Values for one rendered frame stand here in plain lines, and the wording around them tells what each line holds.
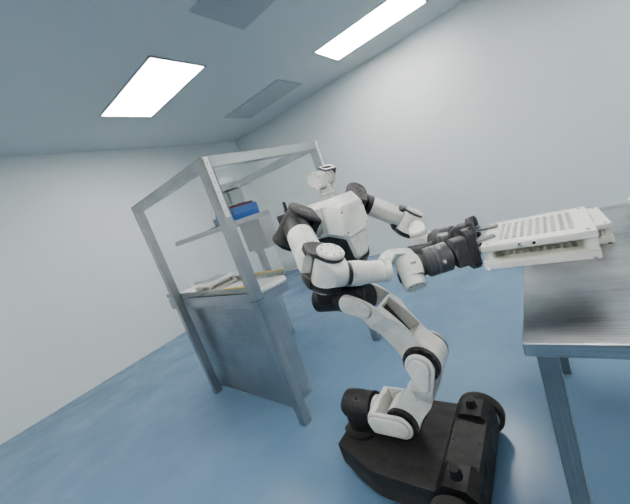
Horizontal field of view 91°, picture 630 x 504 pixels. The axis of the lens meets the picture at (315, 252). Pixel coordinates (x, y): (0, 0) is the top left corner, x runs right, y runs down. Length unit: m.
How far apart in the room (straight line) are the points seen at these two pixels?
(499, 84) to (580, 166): 1.36
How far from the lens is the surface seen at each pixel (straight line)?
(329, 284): 0.83
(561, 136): 4.81
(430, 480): 1.51
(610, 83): 4.85
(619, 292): 1.07
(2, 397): 4.82
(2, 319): 4.77
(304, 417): 2.17
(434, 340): 1.32
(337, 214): 1.12
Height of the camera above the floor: 1.31
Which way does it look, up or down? 10 degrees down
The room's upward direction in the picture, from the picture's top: 19 degrees counter-clockwise
